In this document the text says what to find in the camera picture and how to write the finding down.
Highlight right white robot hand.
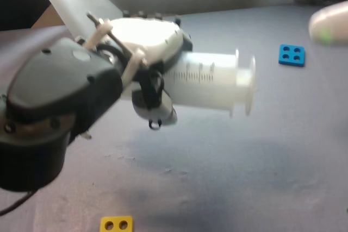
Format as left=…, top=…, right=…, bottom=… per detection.
left=292, top=0, right=348, bottom=48

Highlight grey table cloth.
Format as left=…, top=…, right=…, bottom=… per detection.
left=0, top=2, right=348, bottom=232

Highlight yellow rectangular block two holes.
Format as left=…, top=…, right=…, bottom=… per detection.
left=100, top=215, right=134, bottom=232

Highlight blue square block four holes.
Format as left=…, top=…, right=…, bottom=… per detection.
left=277, top=43, right=306, bottom=67

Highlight large clear plastic syringe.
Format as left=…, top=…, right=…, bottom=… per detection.
left=119, top=49, right=259, bottom=118

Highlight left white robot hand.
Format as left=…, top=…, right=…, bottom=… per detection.
left=108, top=10, right=194, bottom=131

